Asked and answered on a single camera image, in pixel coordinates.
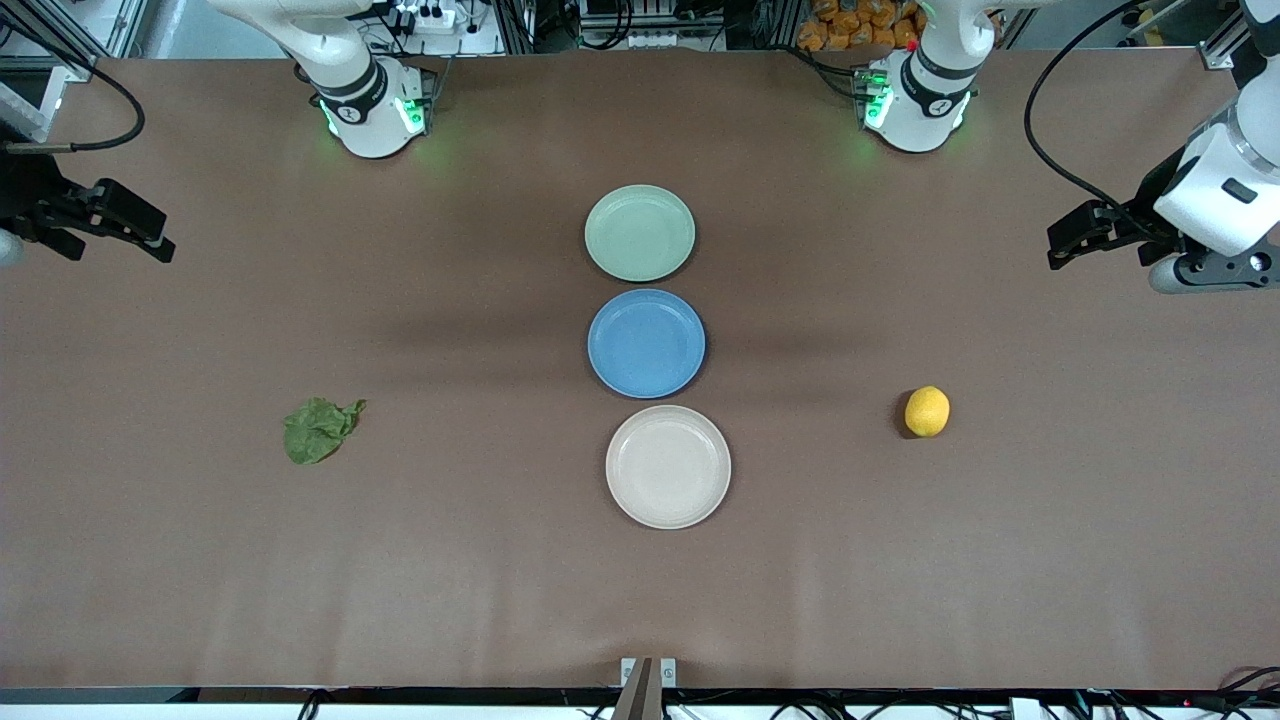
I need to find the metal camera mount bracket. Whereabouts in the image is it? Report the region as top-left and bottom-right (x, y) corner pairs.
(612, 656), (679, 720)

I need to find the white power strip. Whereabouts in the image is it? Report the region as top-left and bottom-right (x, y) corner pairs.
(395, 0), (458, 33)

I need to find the aluminium frame corner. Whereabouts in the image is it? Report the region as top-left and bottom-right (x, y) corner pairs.
(1200, 0), (1280, 71)
(0, 0), (151, 136)

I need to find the bag of orange snacks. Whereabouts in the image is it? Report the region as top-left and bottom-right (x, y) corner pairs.
(797, 0), (926, 53)

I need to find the black equipment rack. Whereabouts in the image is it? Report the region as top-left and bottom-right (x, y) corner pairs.
(495, 0), (801, 53)

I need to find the yellow lemon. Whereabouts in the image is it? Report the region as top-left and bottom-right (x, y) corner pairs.
(905, 386), (951, 438)

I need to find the beige plate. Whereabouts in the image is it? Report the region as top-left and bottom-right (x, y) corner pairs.
(605, 404), (732, 530)

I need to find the blue plate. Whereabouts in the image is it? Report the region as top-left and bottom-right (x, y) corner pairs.
(587, 288), (707, 400)

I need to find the green lettuce leaf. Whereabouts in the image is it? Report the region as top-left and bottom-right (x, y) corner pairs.
(282, 397), (368, 466)

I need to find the black base cable bundle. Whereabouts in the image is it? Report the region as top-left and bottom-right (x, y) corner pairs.
(795, 45), (871, 101)

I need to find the pale green plate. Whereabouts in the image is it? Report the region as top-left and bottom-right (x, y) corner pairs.
(584, 184), (697, 283)

